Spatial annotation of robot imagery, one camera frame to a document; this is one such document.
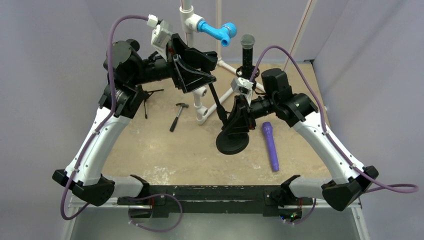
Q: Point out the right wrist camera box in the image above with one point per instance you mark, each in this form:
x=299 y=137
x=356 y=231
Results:
x=243 y=86

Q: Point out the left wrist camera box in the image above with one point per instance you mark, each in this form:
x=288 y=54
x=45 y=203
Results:
x=161 y=34

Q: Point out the purple microphone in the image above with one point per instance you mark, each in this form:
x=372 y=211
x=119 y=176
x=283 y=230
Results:
x=267 y=130

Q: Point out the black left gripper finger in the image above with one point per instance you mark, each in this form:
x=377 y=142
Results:
x=189 y=78
x=189 y=55

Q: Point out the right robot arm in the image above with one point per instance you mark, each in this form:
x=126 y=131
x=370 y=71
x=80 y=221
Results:
x=349 y=177

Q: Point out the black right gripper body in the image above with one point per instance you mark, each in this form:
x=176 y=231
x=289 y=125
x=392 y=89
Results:
x=247 y=110

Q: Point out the black round-base microphone stand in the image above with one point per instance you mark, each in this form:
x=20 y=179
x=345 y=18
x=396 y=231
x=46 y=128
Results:
x=225 y=116

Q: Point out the small dark grey microphone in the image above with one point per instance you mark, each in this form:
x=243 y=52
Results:
x=134 y=44

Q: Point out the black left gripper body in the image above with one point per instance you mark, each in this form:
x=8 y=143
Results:
x=155 y=69

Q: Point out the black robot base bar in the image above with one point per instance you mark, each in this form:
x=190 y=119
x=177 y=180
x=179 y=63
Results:
x=266 y=200

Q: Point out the hammer with black handle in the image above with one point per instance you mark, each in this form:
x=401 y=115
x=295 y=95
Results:
x=181 y=106

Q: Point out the blue plastic faucet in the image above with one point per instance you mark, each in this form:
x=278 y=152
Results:
x=224 y=34

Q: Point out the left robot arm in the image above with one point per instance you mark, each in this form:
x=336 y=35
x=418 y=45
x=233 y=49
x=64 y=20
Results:
x=118 y=105

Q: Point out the small black tripod stand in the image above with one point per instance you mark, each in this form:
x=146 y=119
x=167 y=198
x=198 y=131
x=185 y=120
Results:
x=146 y=95

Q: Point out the black tripod stand with shockmount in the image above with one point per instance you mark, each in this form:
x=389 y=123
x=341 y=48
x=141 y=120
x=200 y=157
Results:
x=247 y=71

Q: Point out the black speckled condenser microphone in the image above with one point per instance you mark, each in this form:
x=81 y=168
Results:
x=247 y=42

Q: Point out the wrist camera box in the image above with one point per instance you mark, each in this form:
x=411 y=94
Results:
x=243 y=86
x=161 y=34

